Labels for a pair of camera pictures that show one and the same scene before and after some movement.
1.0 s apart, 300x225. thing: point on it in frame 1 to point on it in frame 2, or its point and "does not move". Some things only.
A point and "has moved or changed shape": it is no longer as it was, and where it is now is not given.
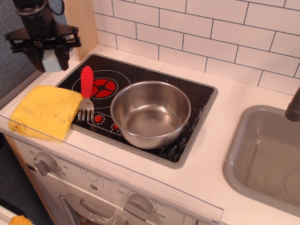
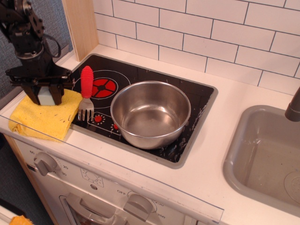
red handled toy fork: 87,77 does not move
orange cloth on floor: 20,220 does not move
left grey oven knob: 44,163 does not move
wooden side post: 80,14 does not move
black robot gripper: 41,32 to 37,70
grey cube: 50,61 has moved or changed shape
